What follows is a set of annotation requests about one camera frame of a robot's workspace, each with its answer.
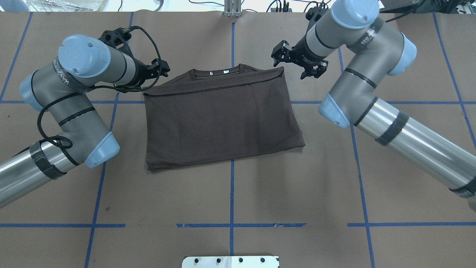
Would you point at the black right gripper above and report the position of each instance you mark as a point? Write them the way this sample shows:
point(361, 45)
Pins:
point(299, 54)

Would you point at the aluminium frame post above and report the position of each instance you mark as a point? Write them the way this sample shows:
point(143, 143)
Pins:
point(232, 8)

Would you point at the brown t-shirt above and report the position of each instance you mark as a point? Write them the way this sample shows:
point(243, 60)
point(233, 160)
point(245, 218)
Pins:
point(212, 116)

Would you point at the white camera pillar base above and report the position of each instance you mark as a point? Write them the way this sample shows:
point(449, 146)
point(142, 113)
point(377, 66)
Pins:
point(250, 261)

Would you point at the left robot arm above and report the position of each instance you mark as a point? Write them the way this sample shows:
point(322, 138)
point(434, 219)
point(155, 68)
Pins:
point(72, 131)

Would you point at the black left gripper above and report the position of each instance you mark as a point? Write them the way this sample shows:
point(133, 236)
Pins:
point(140, 71)

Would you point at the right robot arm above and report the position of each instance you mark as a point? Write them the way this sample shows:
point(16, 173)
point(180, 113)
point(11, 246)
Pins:
point(379, 51)

